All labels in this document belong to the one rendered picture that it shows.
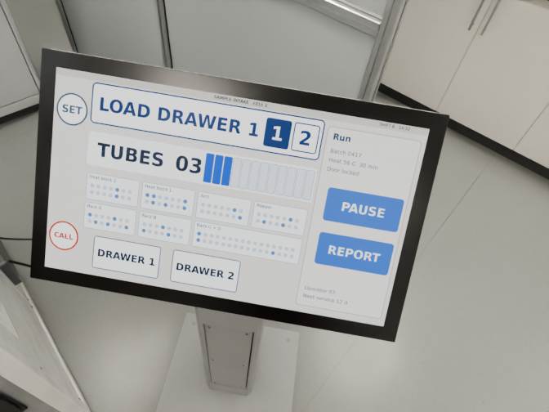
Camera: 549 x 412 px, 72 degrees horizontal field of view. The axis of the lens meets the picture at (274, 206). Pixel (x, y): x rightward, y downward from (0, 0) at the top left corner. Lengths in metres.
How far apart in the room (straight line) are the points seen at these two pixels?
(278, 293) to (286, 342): 1.01
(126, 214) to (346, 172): 0.30
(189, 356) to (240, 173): 1.09
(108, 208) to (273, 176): 0.23
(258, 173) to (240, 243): 0.10
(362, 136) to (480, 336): 1.47
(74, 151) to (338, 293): 0.40
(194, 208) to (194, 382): 1.03
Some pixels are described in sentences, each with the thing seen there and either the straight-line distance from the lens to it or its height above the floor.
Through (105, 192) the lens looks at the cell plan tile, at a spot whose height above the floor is 1.07.
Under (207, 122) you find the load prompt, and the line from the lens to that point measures 0.50.
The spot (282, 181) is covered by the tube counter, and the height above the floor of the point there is 1.11.
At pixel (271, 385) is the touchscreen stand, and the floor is 0.04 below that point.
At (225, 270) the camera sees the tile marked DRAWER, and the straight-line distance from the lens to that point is 0.52.
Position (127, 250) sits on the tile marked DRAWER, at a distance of 0.55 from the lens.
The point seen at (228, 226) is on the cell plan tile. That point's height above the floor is 1.06.
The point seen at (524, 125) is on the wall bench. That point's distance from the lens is 2.56.
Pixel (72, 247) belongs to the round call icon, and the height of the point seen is 1.00.
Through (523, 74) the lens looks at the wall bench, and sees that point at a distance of 2.46.
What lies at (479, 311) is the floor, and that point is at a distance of 1.92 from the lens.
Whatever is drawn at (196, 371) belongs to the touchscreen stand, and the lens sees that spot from 1.48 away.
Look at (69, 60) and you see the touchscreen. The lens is 0.57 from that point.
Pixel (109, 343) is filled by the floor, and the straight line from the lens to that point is 1.62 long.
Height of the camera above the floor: 1.46
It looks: 50 degrees down
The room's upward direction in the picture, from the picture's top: 8 degrees clockwise
